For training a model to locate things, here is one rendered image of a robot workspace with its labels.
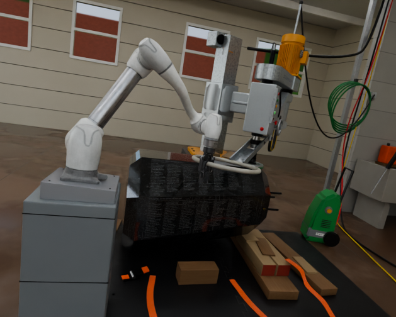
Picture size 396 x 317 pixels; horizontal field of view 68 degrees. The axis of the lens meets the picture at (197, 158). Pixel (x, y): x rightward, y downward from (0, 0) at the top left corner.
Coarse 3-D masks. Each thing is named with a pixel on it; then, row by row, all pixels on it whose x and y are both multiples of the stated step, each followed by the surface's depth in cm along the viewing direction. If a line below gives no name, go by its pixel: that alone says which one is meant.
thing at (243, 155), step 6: (264, 138) 266; (246, 144) 255; (264, 144) 263; (240, 150) 245; (246, 150) 252; (252, 150) 252; (258, 150) 253; (234, 156) 234; (240, 156) 241; (246, 156) 241; (252, 156) 241; (246, 162) 229
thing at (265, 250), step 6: (246, 234) 275; (252, 234) 277; (246, 240) 263; (252, 240) 264; (258, 240) 266; (264, 240) 268; (258, 246) 256; (264, 246) 257; (264, 252) 246; (270, 252) 248
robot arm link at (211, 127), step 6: (210, 114) 182; (216, 114) 182; (204, 120) 190; (210, 120) 181; (216, 120) 180; (204, 126) 185; (210, 126) 181; (216, 126) 181; (204, 132) 185; (210, 132) 181; (216, 132) 181; (216, 138) 183
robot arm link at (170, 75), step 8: (168, 72) 161; (176, 72) 164; (168, 80) 164; (176, 80) 164; (176, 88) 168; (184, 88) 170; (184, 96) 174; (184, 104) 181; (192, 112) 189; (192, 120) 192; (200, 120) 191; (192, 128) 201
